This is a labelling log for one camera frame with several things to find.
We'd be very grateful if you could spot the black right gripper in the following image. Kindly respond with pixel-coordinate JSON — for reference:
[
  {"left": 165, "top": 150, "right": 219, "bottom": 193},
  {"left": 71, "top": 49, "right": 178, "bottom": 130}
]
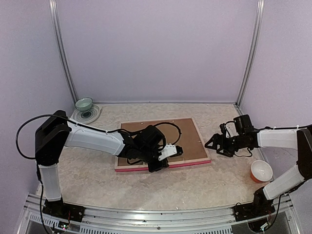
[{"left": 205, "top": 133, "right": 247, "bottom": 157}]

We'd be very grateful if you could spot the wooden picture frame pink edge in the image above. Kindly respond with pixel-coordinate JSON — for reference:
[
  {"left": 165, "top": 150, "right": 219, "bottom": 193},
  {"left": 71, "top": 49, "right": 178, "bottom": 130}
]
[{"left": 114, "top": 117, "right": 212, "bottom": 174}]

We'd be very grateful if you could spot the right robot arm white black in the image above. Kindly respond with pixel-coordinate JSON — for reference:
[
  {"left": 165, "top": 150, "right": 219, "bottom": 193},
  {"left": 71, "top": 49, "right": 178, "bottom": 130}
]
[{"left": 204, "top": 125, "right": 312, "bottom": 216}]

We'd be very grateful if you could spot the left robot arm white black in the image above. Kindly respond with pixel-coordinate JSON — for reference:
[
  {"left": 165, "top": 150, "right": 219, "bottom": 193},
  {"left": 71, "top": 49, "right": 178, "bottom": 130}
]
[{"left": 35, "top": 110, "right": 183, "bottom": 217}]

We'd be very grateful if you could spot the orange white bowl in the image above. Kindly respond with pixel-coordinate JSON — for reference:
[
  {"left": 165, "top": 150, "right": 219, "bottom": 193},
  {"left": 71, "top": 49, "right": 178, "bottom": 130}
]
[{"left": 251, "top": 160, "right": 273, "bottom": 183}]

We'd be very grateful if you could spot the pale green patterned plate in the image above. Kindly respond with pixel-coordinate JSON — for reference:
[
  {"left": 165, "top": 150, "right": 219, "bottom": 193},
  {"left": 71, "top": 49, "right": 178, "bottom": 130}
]
[{"left": 71, "top": 105, "right": 102, "bottom": 124}]

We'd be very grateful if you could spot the green ceramic bowl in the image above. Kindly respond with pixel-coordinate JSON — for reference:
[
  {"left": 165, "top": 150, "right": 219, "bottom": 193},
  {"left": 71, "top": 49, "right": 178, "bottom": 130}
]
[{"left": 75, "top": 97, "right": 93, "bottom": 112}]

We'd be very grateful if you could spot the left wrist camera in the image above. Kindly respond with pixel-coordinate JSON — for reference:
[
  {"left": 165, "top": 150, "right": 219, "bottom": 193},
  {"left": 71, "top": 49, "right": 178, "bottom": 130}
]
[{"left": 140, "top": 125, "right": 166, "bottom": 149}]

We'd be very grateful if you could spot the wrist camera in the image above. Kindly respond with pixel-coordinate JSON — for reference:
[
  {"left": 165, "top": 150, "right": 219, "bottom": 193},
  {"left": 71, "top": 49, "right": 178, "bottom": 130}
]
[
  {"left": 140, "top": 125, "right": 166, "bottom": 149},
  {"left": 233, "top": 115, "right": 254, "bottom": 135}
]

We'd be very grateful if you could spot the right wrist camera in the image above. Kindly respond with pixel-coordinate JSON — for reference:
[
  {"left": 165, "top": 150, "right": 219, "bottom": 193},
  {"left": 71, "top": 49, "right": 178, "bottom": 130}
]
[{"left": 233, "top": 115, "right": 254, "bottom": 135}]

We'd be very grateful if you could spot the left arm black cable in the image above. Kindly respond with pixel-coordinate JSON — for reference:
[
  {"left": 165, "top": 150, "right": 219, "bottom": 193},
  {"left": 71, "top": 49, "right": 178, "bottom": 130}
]
[{"left": 16, "top": 114, "right": 183, "bottom": 234}]

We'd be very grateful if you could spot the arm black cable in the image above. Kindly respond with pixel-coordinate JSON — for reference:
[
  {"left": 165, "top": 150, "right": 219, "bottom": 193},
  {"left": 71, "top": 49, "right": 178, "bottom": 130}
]
[
  {"left": 16, "top": 114, "right": 183, "bottom": 234},
  {"left": 253, "top": 123, "right": 312, "bottom": 132}
]

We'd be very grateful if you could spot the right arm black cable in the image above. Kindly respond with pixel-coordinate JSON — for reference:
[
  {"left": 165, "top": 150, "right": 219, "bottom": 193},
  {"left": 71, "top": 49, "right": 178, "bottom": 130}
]
[{"left": 253, "top": 123, "right": 312, "bottom": 132}]

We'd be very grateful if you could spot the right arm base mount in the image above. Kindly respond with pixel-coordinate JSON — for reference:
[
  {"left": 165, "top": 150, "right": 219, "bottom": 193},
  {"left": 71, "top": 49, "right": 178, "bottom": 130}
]
[{"left": 233, "top": 188, "right": 275, "bottom": 222}]

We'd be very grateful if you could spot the aluminium front rail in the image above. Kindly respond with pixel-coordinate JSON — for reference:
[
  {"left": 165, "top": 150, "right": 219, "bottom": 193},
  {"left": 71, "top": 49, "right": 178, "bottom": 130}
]
[{"left": 17, "top": 192, "right": 300, "bottom": 234}]

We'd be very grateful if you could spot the right aluminium corner post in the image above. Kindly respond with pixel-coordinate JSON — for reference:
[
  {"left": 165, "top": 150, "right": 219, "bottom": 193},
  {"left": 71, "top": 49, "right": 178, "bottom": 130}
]
[{"left": 236, "top": 0, "right": 265, "bottom": 108}]

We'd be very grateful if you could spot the aluminium corner post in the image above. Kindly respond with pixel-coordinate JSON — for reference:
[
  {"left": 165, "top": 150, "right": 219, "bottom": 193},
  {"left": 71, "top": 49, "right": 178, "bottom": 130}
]
[
  {"left": 49, "top": 0, "right": 78, "bottom": 103},
  {"left": 236, "top": 0, "right": 265, "bottom": 108}
]

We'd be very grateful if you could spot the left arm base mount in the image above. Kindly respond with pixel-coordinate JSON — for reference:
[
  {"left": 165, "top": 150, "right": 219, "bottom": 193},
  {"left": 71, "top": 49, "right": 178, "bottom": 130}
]
[{"left": 42, "top": 198, "right": 85, "bottom": 222}]

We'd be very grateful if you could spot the left aluminium corner post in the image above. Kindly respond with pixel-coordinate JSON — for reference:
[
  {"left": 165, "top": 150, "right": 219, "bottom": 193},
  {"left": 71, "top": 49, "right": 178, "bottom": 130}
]
[{"left": 49, "top": 0, "right": 78, "bottom": 103}]

